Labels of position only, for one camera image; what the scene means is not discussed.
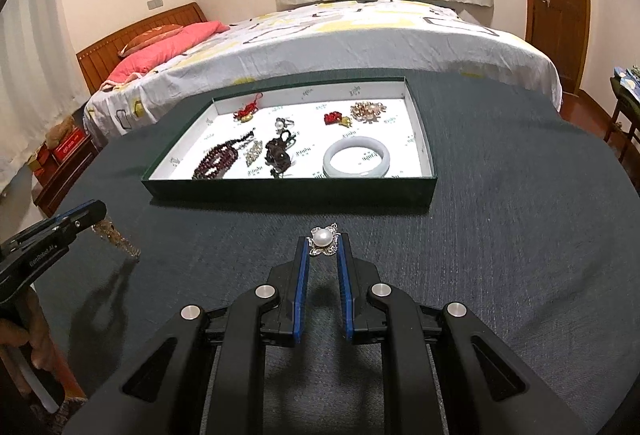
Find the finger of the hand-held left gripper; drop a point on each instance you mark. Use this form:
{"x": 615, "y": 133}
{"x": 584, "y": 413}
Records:
{"x": 82, "y": 227}
{"x": 82, "y": 212}

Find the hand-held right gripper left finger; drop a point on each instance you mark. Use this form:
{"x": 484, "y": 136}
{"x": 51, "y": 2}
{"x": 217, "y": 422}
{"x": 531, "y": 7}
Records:
{"x": 300, "y": 285}

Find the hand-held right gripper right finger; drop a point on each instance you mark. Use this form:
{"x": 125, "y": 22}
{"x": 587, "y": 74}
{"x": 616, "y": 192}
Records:
{"x": 345, "y": 290}

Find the small pearl brooch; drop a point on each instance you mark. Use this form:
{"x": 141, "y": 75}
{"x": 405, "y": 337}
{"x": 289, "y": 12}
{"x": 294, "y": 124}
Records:
{"x": 321, "y": 237}

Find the green jewelry box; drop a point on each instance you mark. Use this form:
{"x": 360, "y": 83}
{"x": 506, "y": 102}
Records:
{"x": 300, "y": 195}

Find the red and gold knot ornament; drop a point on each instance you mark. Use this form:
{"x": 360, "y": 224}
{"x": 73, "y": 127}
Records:
{"x": 332, "y": 118}

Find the large gold pearl brooch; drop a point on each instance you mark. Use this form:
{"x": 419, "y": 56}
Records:
{"x": 367, "y": 111}

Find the person's left hand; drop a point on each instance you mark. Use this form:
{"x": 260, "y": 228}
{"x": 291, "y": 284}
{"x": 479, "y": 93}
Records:
{"x": 15, "y": 340}

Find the wooden nightstand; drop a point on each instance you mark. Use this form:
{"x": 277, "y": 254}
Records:
{"x": 60, "y": 185}

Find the red box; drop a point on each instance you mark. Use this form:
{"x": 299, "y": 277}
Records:
{"x": 70, "y": 145}

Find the brown plush toy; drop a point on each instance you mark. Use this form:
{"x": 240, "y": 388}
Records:
{"x": 57, "y": 132}

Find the white sheer curtain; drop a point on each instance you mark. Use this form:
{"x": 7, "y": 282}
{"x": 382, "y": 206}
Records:
{"x": 40, "y": 90}

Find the pale jade bangle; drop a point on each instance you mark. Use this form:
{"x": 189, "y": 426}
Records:
{"x": 330, "y": 157}

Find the wooden headboard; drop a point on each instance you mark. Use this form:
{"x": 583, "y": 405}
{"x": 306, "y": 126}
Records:
{"x": 100, "y": 60}

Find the dark textured tablecloth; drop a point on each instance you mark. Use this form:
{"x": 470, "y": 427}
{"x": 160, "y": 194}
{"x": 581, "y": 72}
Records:
{"x": 500, "y": 240}

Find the pink pillow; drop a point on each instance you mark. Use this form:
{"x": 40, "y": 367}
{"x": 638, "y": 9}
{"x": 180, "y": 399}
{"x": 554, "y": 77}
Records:
{"x": 165, "y": 50}

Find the orange pillow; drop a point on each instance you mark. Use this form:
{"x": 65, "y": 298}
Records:
{"x": 150, "y": 37}

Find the bed with patterned sheet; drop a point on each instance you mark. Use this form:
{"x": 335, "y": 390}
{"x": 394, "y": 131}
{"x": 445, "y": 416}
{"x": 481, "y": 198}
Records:
{"x": 350, "y": 45}

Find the wooden chair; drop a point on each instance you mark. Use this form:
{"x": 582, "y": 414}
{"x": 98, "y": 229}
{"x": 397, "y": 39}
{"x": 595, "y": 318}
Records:
{"x": 625, "y": 115}

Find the wall socket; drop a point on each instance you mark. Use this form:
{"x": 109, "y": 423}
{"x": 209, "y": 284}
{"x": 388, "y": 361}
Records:
{"x": 155, "y": 4}

